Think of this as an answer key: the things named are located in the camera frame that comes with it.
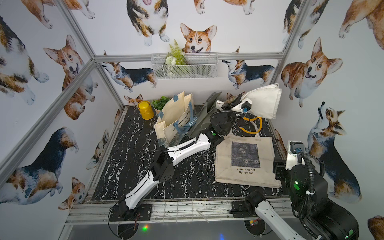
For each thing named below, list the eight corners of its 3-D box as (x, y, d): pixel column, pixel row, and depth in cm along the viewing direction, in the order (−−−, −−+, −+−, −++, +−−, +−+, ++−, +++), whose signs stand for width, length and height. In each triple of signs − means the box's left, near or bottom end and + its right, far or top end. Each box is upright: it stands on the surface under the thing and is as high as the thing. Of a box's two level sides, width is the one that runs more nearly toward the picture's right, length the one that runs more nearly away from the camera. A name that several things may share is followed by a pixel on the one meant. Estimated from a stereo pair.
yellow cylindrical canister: (143, 121, 114) (138, 110, 105) (140, 105, 125) (135, 94, 116) (155, 118, 116) (151, 107, 107) (151, 102, 127) (147, 91, 118)
